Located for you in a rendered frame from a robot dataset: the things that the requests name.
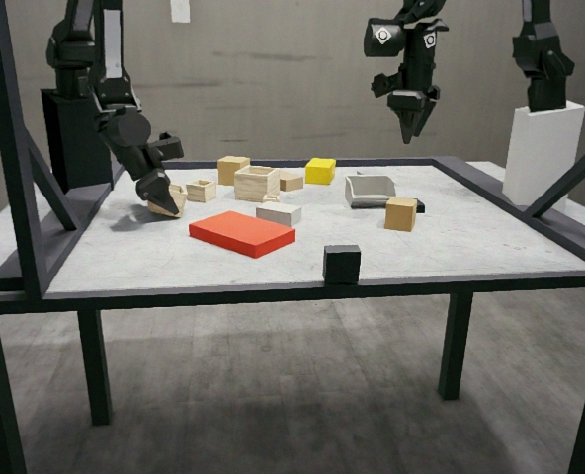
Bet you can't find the tan cardboard cube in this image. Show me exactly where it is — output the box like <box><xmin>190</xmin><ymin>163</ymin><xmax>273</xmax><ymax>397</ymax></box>
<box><xmin>384</xmin><ymin>197</ymin><xmax>417</xmax><ymax>232</ymax></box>
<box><xmin>217</xmin><ymin>156</ymin><xmax>250</xmax><ymax>187</ymax></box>

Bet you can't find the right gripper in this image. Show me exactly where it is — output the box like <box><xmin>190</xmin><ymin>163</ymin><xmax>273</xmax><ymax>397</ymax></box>
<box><xmin>387</xmin><ymin>57</ymin><xmax>441</xmax><ymax>144</ymax></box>

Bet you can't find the tan rectangular box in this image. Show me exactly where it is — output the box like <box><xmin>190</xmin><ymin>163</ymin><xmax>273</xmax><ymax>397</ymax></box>
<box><xmin>280</xmin><ymin>170</ymin><xmax>303</xmax><ymax>192</ymax></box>

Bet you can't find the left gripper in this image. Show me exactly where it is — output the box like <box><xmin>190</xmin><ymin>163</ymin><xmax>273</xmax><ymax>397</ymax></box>
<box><xmin>113</xmin><ymin>144</ymin><xmax>180</xmax><ymax>215</ymax></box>

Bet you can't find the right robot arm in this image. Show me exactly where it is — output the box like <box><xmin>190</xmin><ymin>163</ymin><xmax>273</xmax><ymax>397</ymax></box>
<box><xmin>364</xmin><ymin>0</ymin><xmax>575</xmax><ymax>113</ymax></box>

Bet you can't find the yellow rectangular block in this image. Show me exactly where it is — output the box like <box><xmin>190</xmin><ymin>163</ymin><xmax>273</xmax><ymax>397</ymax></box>
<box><xmin>305</xmin><ymin>158</ymin><xmax>336</xmax><ymax>185</ymax></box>

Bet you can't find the red flat rectangular slab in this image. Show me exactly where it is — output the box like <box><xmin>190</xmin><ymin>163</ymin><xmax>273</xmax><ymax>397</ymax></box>
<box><xmin>189</xmin><ymin>210</ymin><xmax>295</xmax><ymax>259</ymax></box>

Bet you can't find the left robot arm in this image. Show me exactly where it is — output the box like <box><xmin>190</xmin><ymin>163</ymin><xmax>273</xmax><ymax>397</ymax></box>
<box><xmin>45</xmin><ymin>0</ymin><xmax>184</xmax><ymax>168</ymax></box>

